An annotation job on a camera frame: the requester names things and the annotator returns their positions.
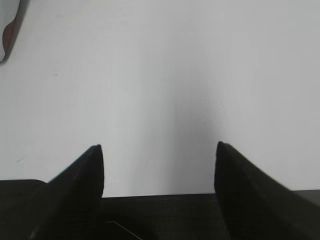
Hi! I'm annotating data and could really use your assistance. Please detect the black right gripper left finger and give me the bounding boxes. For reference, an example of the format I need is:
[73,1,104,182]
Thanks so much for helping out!
[0,144,104,240]

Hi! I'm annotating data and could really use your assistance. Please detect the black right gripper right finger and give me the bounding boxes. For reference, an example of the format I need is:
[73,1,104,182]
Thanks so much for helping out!
[214,141,320,240]

